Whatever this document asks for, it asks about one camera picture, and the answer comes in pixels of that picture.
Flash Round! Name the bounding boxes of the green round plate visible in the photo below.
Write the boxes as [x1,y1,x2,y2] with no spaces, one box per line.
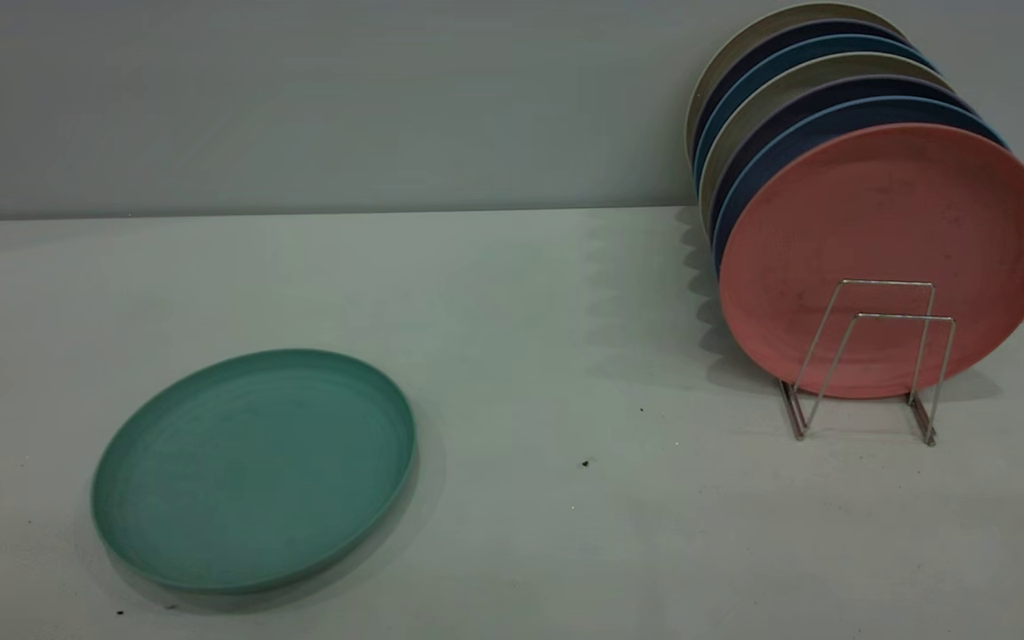
[91,348,418,595]

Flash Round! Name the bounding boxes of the blue round plate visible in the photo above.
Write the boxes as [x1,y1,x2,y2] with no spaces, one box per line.
[712,96,1008,276]
[694,34,935,192]

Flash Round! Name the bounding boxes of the pink round plate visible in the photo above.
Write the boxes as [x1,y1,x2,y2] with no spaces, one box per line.
[718,123,1024,399]

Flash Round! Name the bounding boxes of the dark purple round plate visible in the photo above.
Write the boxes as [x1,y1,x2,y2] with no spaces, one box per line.
[690,20,910,161]
[708,75,975,241]

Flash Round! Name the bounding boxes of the metal wire plate rack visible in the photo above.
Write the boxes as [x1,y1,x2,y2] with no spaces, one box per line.
[779,279,957,447]

